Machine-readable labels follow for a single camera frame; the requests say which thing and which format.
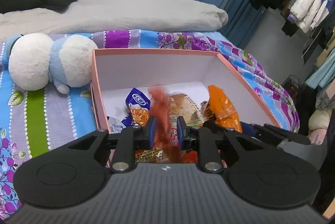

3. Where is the blue white snack packet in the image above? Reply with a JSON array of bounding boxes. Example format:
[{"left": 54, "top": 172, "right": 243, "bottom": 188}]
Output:
[{"left": 107, "top": 116, "right": 126, "bottom": 134}]

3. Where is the orange foil snack packet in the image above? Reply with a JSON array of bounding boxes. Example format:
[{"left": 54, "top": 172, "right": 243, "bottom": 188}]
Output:
[{"left": 201, "top": 85, "right": 242, "bottom": 133}]

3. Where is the blue noodle snack packet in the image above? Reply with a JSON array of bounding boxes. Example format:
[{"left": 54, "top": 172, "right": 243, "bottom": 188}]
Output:
[{"left": 121, "top": 88, "right": 151, "bottom": 126}]

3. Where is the red spicy strip packet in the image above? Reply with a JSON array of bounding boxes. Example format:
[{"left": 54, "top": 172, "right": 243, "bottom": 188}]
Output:
[{"left": 149, "top": 86, "right": 198, "bottom": 163}]

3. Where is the green-edged fried snack packet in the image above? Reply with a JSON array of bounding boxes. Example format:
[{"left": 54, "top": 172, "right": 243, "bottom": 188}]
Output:
[{"left": 135, "top": 147, "right": 169, "bottom": 163}]

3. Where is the red clear snack packet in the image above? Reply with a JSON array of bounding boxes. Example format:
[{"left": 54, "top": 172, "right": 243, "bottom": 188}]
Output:
[{"left": 169, "top": 93, "right": 204, "bottom": 125}]

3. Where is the pink cardboard box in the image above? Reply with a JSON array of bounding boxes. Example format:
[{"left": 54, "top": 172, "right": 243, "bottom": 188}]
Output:
[{"left": 91, "top": 48, "right": 279, "bottom": 129}]

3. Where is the purple floral bed sheet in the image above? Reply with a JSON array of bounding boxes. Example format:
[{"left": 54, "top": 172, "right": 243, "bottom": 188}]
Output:
[{"left": 1, "top": 30, "right": 300, "bottom": 219}]

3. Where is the blue curtain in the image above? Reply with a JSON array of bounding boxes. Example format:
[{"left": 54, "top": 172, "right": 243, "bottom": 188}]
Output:
[{"left": 219, "top": 0, "right": 265, "bottom": 49}]

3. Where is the white blue plush toy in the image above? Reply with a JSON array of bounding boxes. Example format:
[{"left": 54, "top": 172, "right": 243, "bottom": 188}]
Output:
[{"left": 5, "top": 33, "right": 98, "bottom": 95}]

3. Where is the grey duvet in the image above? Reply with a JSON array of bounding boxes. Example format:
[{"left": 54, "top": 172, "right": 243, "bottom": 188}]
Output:
[{"left": 1, "top": 0, "right": 228, "bottom": 41}]

